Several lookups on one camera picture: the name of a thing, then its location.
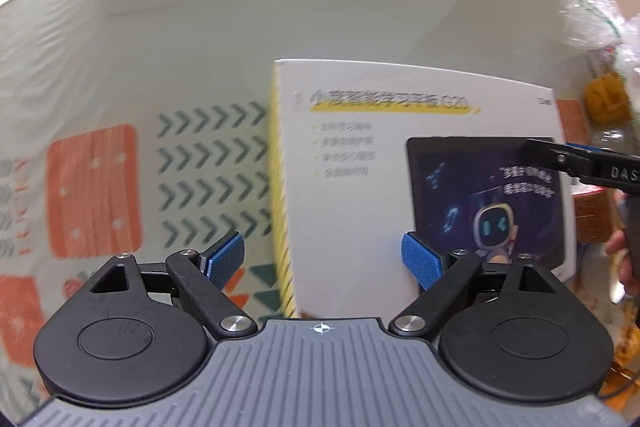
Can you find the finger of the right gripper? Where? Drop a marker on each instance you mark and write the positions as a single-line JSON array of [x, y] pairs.
[[594, 166]]

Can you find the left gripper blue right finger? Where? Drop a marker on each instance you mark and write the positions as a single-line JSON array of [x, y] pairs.
[[424, 264]]

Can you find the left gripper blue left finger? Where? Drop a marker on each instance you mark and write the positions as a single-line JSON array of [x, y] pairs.
[[221, 260]]

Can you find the white tablet box lid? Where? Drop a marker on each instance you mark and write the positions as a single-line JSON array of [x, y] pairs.
[[363, 153]]

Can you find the clear plastic bag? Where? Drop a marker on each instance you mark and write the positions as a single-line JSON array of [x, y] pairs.
[[594, 25]]

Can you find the patterned green tablecloth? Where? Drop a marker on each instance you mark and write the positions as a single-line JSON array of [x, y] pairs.
[[140, 126]]

